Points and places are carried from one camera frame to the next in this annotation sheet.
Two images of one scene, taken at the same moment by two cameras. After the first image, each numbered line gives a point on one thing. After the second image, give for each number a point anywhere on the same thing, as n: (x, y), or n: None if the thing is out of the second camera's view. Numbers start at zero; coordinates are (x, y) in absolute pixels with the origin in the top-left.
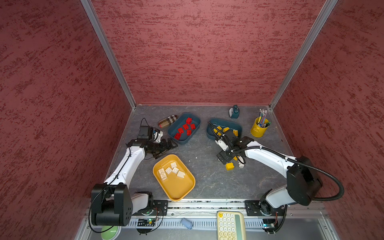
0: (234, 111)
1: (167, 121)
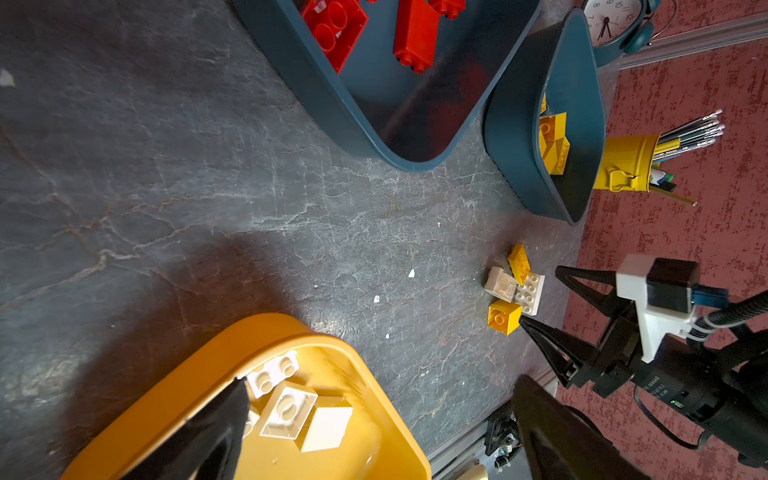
0: (619, 27)
1: None
